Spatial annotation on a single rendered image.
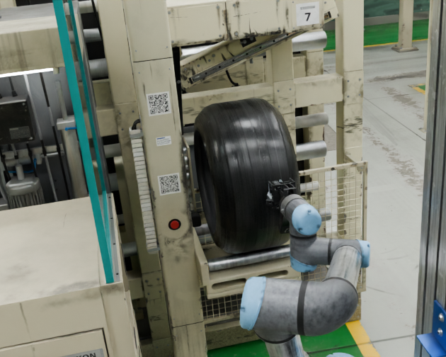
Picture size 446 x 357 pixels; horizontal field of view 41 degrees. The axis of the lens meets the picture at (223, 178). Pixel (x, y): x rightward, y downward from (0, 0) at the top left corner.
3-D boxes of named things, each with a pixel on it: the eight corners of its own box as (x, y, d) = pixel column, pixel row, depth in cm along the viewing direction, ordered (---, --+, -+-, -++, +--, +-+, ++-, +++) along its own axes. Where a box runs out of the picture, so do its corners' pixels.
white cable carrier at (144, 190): (149, 254, 216) (129, 131, 197) (147, 248, 220) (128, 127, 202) (161, 252, 217) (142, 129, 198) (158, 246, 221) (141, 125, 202)
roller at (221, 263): (205, 265, 212) (203, 257, 216) (206, 275, 215) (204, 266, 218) (299, 248, 218) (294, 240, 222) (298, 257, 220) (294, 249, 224)
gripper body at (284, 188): (290, 176, 184) (303, 187, 172) (292, 202, 186) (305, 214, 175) (266, 180, 183) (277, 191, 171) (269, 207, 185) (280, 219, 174)
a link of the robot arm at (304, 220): (296, 241, 159) (295, 210, 157) (283, 227, 170) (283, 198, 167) (323, 237, 161) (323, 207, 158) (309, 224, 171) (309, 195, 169)
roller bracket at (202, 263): (202, 287, 212) (199, 263, 208) (185, 236, 247) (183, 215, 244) (212, 285, 212) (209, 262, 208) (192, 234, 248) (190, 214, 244)
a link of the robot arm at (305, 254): (327, 275, 163) (328, 239, 160) (287, 273, 166) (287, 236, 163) (330, 264, 170) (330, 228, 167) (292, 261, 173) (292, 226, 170)
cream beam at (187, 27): (167, 49, 214) (162, 7, 209) (159, 38, 237) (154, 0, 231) (326, 29, 224) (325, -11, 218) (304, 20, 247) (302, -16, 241)
